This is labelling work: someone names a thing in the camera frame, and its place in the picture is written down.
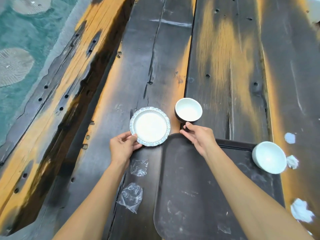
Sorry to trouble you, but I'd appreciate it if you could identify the person's left hand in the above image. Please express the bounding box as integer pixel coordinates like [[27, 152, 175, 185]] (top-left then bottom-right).
[[109, 131, 143, 169]]

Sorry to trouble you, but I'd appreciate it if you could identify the person's right hand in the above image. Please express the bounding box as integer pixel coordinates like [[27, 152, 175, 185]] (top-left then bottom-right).
[[179, 122, 221, 159]]

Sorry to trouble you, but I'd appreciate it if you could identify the white scalloped saucer plate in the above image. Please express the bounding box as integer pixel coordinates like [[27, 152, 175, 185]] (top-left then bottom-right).
[[129, 106, 171, 147]]

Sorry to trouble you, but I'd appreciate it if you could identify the black cup white inside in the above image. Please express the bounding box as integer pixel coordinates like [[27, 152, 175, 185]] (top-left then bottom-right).
[[174, 98, 203, 130]]

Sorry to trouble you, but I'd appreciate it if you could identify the person's left forearm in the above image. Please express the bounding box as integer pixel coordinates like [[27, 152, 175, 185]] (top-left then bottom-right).
[[52, 161, 128, 240]]

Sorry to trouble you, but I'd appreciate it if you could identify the person's right forearm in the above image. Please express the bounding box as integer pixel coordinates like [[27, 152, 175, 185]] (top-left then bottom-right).
[[203, 147, 314, 240]]

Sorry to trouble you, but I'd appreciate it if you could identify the small clear plastic wrap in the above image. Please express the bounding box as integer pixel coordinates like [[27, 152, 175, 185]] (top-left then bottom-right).
[[130, 159, 149, 177]]

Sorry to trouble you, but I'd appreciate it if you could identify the large clear plastic wrap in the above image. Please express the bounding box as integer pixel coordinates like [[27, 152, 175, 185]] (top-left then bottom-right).
[[116, 183, 144, 214]]

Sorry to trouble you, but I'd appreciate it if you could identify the black rectangular tray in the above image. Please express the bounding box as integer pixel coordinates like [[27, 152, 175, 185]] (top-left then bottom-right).
[[153, 133, 286, 240]]

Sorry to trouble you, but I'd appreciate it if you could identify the scorched wooden bench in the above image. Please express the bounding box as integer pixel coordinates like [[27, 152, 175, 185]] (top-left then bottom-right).
[[0, 0, 137, 236]]

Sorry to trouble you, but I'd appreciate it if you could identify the white ceramic bowl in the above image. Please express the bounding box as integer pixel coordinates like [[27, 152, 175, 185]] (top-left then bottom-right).
[[252, 141, 287, 175]]

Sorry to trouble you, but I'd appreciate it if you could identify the crumpled white tissue piece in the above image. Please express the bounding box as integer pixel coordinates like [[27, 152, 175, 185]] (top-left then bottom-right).
[[286, 155, 300, 170]]

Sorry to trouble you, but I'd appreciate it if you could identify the large crumpled white tissue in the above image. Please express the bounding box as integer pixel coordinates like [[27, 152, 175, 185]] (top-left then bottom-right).
[[290, 198, 316, 224]]

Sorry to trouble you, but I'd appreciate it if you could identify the teal patterned carpet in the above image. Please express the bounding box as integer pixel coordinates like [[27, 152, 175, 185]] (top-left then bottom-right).
[[0, 0, 85, 148]]

